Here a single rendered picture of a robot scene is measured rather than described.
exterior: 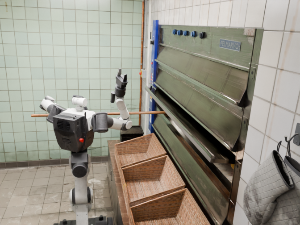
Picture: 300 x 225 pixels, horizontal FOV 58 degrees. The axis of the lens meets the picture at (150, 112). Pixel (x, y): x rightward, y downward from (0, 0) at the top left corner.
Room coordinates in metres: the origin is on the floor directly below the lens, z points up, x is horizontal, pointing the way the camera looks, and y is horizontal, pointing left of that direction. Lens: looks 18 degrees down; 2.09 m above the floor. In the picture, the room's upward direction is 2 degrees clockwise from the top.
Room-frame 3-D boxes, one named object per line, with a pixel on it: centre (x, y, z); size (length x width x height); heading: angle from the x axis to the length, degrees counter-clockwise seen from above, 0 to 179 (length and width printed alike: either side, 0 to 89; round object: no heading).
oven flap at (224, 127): (2.26, -0.28, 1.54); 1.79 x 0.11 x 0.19; 13
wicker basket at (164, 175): (2.18, -0.03, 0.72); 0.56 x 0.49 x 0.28; 13
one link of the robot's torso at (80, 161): (2.03, 0.57, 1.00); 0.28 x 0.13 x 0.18; 13
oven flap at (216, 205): (2.26, -0.28, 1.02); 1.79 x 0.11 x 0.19; 13
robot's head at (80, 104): (2.11, 0.57, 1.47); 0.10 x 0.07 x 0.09; 69
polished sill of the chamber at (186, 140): (2.26, -0.31, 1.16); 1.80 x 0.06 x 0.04; 13
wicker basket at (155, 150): (2.75, 0.11, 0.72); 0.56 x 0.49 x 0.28; 14
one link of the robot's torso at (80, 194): (2.09, 0.58, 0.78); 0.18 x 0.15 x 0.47; 103
